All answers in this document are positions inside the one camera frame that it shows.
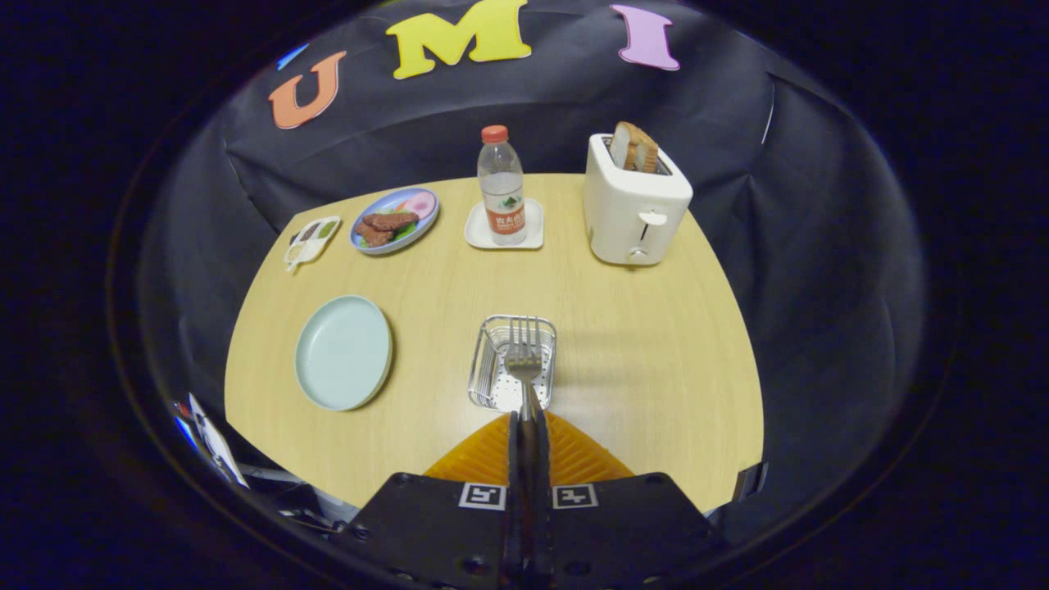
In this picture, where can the toasted bread slice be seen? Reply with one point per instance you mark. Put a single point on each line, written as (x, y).
(623, 146)
(648, 154)

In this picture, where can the metal mesh basket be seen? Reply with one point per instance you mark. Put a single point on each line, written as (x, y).
(490, 360)

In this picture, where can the green lettuce leaf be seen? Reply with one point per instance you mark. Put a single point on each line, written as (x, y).
(406, 232)

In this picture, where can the white toaster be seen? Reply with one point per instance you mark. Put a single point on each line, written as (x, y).
(631, 209)

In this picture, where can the pale green plate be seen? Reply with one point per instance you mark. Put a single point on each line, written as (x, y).
(344, 352)

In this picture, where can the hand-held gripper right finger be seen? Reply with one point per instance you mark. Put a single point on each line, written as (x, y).
(623, 524)

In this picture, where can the clear plastic bottle red cap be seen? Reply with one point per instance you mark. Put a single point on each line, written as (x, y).
(501, 184)

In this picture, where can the pink ham slice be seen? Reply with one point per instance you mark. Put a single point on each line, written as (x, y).
(420, 204)

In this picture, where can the brown meat slice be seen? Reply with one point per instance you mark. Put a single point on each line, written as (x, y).
(374, 236)
(391, 220)

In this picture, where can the blue food plate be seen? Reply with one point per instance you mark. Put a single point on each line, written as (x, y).
(385, 205)

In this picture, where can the white divided sauce dish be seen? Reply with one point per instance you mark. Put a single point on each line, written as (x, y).
(311, 242)

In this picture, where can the white square coaster tray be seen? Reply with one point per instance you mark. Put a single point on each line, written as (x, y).
(477, 236)

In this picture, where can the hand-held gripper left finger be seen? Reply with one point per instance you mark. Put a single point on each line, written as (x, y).
(442, 524)

